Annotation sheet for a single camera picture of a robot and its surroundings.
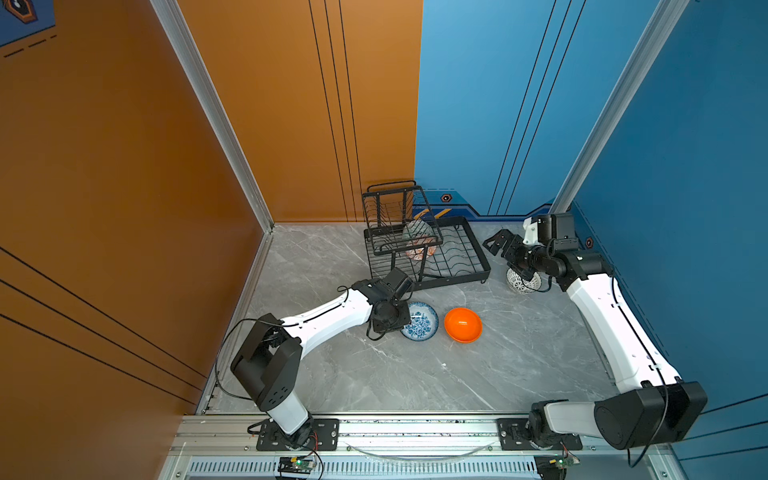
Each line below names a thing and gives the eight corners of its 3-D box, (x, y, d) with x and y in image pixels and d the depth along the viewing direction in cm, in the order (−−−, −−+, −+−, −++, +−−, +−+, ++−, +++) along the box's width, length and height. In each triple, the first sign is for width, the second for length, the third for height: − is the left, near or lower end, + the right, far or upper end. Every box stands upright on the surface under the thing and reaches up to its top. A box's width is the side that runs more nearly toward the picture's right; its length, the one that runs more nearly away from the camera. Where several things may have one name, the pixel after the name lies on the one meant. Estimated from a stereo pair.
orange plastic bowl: (445, 345, 90) (448, 338, 86) (442, 316, 97) (444, 307, 92) (480, 345, 90) (484, 337, 86) (475, 316, 97) (478, 307, 92)
